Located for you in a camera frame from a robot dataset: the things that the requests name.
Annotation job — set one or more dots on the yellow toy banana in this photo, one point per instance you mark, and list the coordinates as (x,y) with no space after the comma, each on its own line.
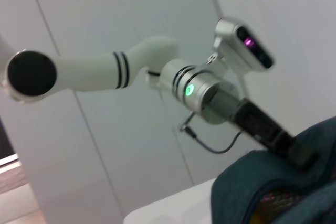
(258,214)

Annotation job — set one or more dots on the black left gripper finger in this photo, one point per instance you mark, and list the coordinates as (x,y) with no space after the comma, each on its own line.
(303,154)

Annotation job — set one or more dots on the dark teal fabric lunch bag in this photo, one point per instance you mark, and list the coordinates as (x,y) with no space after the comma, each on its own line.
(288,182)

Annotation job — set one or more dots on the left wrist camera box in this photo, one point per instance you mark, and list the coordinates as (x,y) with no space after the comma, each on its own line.
(241,48)

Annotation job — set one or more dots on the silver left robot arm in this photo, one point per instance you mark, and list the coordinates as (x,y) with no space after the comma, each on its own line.
(92,72)

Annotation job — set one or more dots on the dark wall panel with ledge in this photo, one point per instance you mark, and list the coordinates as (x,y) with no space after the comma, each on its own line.
(10,155)

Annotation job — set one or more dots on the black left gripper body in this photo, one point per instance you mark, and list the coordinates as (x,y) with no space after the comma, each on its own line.
(262,124)

